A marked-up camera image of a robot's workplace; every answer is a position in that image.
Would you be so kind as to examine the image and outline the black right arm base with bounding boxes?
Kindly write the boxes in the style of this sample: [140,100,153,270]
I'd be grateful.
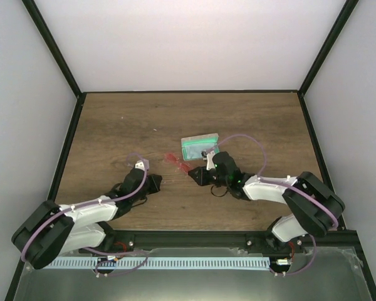
[245,230,296,255]

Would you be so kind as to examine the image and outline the light blue cleaning cloth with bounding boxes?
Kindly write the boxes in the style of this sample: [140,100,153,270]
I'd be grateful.
[182,142,215,161]

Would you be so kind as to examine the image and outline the red transparent sunglasses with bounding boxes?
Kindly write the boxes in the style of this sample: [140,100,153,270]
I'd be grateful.
[164,152,192,174]

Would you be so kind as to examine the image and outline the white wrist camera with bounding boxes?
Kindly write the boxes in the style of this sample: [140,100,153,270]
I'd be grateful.
[134,159,150,171]
[201,150,216,171]

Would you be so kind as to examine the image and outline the light blue slotted cable duct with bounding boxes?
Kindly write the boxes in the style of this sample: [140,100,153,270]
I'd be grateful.
[47,256,270,271]

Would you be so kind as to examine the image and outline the black aluminium frame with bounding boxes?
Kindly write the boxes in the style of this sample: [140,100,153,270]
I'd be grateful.
[3,0,376,301]

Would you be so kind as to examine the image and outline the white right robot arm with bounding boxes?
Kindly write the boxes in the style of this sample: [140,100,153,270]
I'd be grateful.
[188,152,345,253]

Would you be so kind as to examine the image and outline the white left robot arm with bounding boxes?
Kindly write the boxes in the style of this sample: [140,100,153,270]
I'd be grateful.
[11,167,162,270]

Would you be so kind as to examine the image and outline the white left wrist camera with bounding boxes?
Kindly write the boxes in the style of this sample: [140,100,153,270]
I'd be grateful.
[134,159,150,171]

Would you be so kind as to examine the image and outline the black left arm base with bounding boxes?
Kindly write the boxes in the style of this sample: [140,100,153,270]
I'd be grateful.
[79,230,135,255]

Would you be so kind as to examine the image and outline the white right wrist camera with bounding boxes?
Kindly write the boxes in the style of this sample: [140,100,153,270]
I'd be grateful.
[201,150,216,171]

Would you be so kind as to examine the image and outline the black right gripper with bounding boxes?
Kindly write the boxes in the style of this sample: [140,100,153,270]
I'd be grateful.
[189,166,230,187]

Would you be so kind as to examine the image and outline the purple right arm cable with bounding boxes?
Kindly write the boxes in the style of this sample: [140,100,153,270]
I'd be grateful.
[206,134,340,277]

